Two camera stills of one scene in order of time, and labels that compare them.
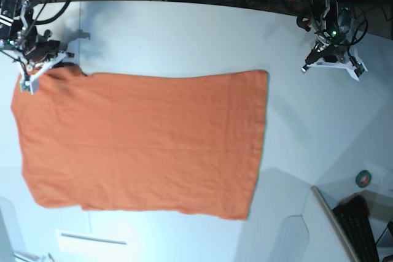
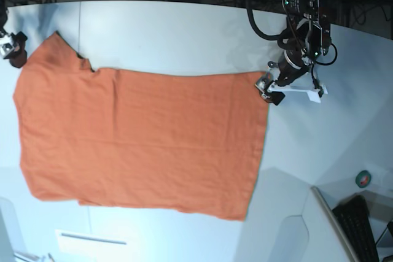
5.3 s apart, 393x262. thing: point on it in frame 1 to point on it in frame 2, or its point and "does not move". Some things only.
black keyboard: [353, 212] does not move
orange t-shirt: [186, 144] does not move
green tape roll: [363, 178] does not move
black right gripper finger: [32, 85] to [18, 57]
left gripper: [331, 46] to [293, 64]
